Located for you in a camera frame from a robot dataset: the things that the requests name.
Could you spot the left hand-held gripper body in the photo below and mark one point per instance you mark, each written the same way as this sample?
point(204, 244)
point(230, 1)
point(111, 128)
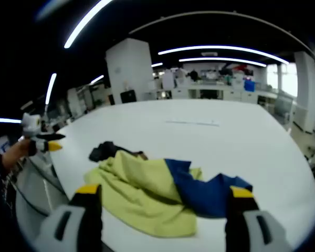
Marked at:
point(31, 124)

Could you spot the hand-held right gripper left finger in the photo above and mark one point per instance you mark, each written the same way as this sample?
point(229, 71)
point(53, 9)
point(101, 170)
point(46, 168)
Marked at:
point(68, 231)

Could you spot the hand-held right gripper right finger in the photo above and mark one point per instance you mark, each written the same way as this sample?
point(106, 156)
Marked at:
point(252, 233)

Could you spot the yellow blue black garment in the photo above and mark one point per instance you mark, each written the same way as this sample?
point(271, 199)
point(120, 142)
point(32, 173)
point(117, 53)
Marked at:
point(136, 194)

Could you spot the person's left hand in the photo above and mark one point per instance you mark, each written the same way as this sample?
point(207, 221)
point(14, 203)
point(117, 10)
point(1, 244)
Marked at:
point(25, 147)

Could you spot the black chair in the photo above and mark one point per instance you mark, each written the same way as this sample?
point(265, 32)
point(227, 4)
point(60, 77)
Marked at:
point(127, 96)

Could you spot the white square pillar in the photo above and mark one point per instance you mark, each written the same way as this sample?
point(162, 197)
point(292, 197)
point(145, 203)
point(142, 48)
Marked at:
point(128, 65)
point(304, 86)

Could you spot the white counter cabinets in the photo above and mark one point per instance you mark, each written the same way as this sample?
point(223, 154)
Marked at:
point(212, 93)

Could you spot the blue bin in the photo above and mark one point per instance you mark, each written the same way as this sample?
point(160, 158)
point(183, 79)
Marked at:
point(249, 85)

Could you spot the long curved ceiling light strip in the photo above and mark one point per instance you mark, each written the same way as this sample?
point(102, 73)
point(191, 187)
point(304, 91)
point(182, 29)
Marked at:
point(220, 58)
point(220, 47)

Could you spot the white ceiling sign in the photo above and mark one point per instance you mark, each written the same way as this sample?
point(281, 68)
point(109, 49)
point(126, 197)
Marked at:
point(209, 54)

